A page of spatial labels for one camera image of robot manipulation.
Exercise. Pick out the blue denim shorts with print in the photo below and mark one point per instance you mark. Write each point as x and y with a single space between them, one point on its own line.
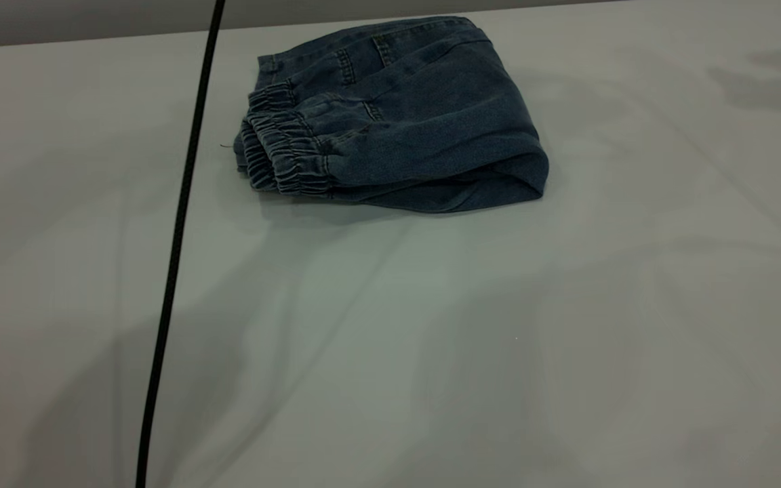
417 129

